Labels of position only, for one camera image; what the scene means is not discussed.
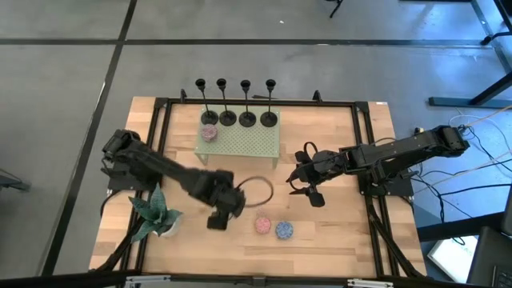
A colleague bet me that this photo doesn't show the green plant in white pot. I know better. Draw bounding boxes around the green plant in white pot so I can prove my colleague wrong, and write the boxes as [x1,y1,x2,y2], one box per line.
[127,183,185,244]

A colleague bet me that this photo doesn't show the black floor bar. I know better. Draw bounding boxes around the black floor bar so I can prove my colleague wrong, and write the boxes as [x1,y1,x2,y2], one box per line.
[415,211,505,243]

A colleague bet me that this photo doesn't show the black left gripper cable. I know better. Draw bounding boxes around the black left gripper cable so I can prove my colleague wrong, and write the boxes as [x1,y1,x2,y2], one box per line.
[234,175,275,209]

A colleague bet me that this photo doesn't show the purple patterned candle tin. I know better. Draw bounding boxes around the purple patterned candle tin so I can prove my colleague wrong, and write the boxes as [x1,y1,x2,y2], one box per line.
[200,123,219,143]

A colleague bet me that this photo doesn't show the white framed board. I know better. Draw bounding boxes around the white framed board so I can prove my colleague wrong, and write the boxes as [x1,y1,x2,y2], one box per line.
[426,234,479,284]

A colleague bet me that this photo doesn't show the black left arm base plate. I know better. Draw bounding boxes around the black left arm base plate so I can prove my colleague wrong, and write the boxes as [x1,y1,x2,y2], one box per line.
[106,167,159,192]

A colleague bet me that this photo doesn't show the black floor cable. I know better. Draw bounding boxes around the black floor cable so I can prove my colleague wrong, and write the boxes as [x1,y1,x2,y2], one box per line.
[411,170,512,225]

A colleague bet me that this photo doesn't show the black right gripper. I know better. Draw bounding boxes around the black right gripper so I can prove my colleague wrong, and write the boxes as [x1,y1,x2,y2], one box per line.
[285,150,347,208]

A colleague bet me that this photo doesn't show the black candlestick holder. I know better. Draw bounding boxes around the black candlestick holder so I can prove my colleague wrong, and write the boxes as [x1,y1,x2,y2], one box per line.
[259,78,279,129]
[215,78,238,127]
[238,78,258,129]
[194,78,220,127]

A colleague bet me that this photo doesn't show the black crossbar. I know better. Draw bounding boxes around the black crossbar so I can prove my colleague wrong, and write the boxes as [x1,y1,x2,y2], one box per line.
[0,270,512,288]

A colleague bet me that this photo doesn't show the black laptop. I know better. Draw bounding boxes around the black laptop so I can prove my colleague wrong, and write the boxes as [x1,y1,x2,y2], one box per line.
[466,226,512,288]

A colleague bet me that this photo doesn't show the white floor cable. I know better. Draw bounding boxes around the white floor cable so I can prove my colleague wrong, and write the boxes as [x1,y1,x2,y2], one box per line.
[447,114,512,161]

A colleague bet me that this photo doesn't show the pink patterned candle tin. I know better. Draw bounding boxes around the pink patterned candle tin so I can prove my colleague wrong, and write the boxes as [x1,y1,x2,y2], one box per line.
[254,216,272,235]

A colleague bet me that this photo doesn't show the dark desk foot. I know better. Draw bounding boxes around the dark desk foot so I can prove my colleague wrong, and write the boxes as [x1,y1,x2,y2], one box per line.
[428,71,512,109]

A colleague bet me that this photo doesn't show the black aluminium table frame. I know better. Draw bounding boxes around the black aluminium table frame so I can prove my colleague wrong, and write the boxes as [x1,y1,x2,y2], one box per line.
[90,88,427,281]

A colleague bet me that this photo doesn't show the grey chair base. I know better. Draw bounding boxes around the grey chair base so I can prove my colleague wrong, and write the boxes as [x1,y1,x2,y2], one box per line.
[0,167,32,192]

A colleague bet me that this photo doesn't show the dark blue patterned candle tin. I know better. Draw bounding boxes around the dark blue patterned candle tin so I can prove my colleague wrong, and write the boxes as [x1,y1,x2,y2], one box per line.
[274,221,294,241]

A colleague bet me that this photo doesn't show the orange floor cable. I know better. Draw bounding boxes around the orange floor cable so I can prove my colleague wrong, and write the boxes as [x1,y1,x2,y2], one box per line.
[455,104,512,133]

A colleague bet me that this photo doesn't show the silver metal bracket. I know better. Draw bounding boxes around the silver metal bracket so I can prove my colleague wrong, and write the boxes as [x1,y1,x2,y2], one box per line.
[124,274,172,286]
[346,278,394,288]

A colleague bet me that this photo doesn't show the black tripod leg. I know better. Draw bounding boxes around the black tripod leg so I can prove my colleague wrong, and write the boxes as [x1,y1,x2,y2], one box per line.
[326,0,345,19]

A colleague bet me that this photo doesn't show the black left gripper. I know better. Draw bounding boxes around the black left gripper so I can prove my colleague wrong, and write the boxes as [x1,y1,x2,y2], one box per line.
[199,170,247,231]

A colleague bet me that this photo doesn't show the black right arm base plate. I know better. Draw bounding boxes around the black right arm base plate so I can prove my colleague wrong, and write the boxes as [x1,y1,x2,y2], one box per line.
[358,175,414,198]

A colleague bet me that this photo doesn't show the green perforated metal shelf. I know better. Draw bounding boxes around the green perforated metal shelf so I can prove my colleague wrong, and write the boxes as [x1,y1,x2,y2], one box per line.
[194,106,282,169]

